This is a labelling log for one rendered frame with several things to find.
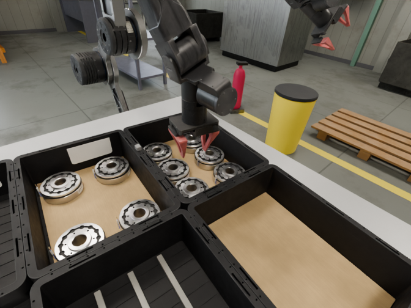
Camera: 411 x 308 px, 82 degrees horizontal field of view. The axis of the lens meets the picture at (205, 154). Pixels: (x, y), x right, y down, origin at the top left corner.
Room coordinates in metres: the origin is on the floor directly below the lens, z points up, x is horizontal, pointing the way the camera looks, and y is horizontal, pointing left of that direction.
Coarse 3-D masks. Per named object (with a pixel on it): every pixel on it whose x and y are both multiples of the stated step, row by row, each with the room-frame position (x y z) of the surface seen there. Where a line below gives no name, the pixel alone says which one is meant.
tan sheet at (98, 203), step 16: (80, 176) 0.53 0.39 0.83; (96, 192) 0.47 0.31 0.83; (112, 192) 0.47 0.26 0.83; (128, 192) 0.47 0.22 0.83; (144, 192) 0.48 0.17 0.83; (48, 208) 0.40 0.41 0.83; (64, 208) 0.40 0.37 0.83; (80, 208) 0.41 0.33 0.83; (96, 208) 0.41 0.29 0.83; (112, 208) 0.41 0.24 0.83; (48, 224) 0.35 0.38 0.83; (64, 224) 0.35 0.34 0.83; (112, 224) 0.36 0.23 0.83
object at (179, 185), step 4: (180, 180) 0.51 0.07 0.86; (184, 180) 0.51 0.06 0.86; (188, 180) 0.51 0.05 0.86; (192, 180) 0.51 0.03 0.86; (196, 180) 0.52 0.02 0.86; (200, 180) 0.51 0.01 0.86; (176, 184) 0.49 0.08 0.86; (180, 184) 0.49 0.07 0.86; (184, 184) 0.49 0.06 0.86; (200, 184) 0.50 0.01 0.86; (204, 184) 0.50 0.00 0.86; (180, 188) 0.48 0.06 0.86; (200, 188) 0.48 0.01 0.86; (204, 188) 0.49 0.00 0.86; (208, 188) 0.48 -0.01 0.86; (180, 192) 0.46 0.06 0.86; (184, 192) 0.46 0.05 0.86; (184, 196) 0.45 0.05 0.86; (188, 196) 0.45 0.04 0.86
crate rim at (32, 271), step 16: (64, 144) 0.56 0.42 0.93; (128, 144) 0.58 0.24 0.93; (16, 160) 0.47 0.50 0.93; (144, 160) 0.51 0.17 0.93; (16, 176) 0.41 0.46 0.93; (176, 208) 0.34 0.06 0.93; (144, 224) 0.30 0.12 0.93; (32, 240) 0.25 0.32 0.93; (112, 240) 0.26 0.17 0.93; (32, 256) 0.21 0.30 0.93; (80, 256) 0.22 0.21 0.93; (32, 272) 0.19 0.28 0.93; (48, 272) 0.19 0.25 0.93
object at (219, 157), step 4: (200, 148) 0.68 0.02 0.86; (212, 148) 0.68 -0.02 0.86; (216, 148) 0.69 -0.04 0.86; (196, 152) 0.65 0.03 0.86; (200, 152) 0.65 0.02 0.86; (220, 152) 0.67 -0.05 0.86; (196, 156) 0.63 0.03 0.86; (200, 156) 0.63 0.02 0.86; (204, 156) 0.63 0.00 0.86; (216, 156) 0.64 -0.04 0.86; (220, 156) 0.64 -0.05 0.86; (200, 160) 0.61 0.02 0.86; (204, 160) 0.61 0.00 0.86; (208, 160) 0.62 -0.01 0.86; (212, 160) 0.62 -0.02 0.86; (216, 160) 0.62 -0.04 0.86; (220, 160) 0.62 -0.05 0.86
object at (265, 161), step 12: (156, 120) 0.74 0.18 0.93; (228, 132) 0.69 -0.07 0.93; (240, 144) 0.62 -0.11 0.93; (144, 156) 0.52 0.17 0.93; (156, 168) 0.48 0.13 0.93; (252, 168) 0.50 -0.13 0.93; (168, 180) 0.43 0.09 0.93; (228, 180) 0.45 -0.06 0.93; (204, 192) 0.40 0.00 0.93; (180, 204) 0.37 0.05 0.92
